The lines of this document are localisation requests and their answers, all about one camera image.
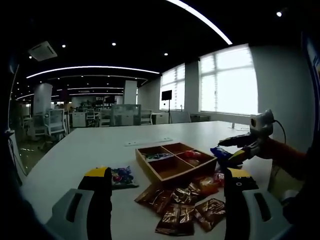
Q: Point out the white cabinet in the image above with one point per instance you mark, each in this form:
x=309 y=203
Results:
x=79 y=118

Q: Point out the dark blue cookie pack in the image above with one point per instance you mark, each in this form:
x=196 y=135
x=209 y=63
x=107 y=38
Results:
x=230 y=163

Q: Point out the orange marshmallow packet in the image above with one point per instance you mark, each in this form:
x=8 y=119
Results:
x=208 y=185

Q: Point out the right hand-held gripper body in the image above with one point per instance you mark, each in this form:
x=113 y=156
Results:
x=262 y=125

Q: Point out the white table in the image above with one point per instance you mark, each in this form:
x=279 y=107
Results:
x=87 y=145

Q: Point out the wooden divided container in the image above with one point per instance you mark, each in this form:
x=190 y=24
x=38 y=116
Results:
x=190 y=176

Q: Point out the wide bright window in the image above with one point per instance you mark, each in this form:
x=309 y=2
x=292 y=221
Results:
x=230 y=82

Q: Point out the blue cookie pack white print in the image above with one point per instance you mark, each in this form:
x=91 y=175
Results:
x=220 y=153

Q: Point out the narrow bright window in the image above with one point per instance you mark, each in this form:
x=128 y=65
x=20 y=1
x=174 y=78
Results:
x=176 y=77

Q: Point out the curved ceiling light strip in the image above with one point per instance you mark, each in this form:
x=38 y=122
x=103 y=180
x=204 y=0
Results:
x=87 y=67

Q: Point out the frosted desk partition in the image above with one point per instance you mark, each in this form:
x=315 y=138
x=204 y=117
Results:
x=125 y=115

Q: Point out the ceiling air conditioner unit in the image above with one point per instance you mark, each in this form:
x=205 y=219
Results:
x=42 y=51

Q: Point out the pink marshmallow packet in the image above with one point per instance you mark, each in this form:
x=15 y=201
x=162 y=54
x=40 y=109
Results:
x=198 y=160
x=219 y=178
x=191 y=153

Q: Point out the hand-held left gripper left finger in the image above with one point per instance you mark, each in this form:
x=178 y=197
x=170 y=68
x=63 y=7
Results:
x=97 y=205

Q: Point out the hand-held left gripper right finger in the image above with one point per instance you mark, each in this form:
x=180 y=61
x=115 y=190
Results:
x=235 y=207

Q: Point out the small white desk bracket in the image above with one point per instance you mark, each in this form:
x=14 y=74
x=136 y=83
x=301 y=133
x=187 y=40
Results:
x=233 y=125

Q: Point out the straight ceiling light strip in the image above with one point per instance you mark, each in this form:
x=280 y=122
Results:
x=205 y=20

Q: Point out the group of white office chairs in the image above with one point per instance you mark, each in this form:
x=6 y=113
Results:
x=56 y=120

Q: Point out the black screen on stand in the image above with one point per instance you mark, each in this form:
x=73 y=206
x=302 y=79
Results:
x=166 y=95

